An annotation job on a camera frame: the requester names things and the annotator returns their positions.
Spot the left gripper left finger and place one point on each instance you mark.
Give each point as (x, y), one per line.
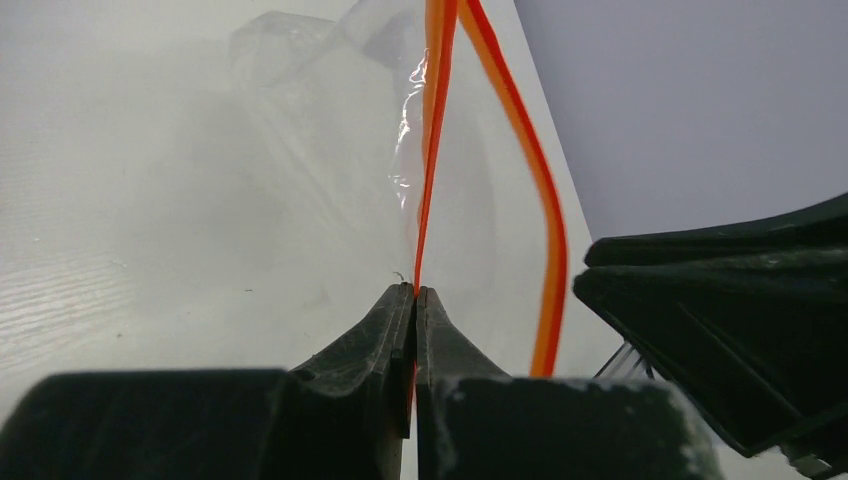
(342, 414)

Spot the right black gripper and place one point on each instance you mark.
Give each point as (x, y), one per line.
(749, 320)

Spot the clear zip top bag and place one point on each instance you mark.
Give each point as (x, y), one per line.
(202, 183)

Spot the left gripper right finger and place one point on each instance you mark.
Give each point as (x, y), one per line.
(474, 421)

